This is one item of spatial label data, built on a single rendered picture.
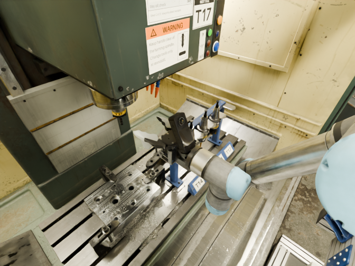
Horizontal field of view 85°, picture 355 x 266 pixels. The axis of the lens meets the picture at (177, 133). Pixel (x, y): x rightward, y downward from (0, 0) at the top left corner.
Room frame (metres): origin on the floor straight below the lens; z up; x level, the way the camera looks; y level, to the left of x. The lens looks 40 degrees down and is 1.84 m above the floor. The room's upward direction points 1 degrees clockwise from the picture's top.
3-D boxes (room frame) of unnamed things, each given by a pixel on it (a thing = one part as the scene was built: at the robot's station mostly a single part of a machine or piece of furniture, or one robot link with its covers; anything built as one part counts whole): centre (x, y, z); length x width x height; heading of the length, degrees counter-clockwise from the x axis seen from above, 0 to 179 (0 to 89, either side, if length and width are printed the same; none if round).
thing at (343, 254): (0.26, -0.65, 0.94); 0.09 x 0.01 x 0.18; 138
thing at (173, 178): (0.67, 0.02, 1.05); 0.10 x 0.05 x 0.30; 50
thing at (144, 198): (0.53, 0.26, 0.96); 0.29 x 0.23 x 0.05; 140
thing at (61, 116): (0.89, 0.56, 1.16); 0.48 x 0.05 x 0.51; 140
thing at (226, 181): (0.31, -0.13, 1.41); 0.11 x 0.08 x 0.09; 51
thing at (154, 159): (0.84, 0.10, 0.93); 0.26 x 0.05 x 0.06; 145
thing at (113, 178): (0.64, 0.37, 0.97); 0.13 x 0.03 x 0.15; 50
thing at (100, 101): (0.61, 0.22, 1.54); 0.16 x 0.16 x 0.12
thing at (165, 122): (0.51, 0.04, 1.42); 0.09 x 0.03 x 0.06; 26
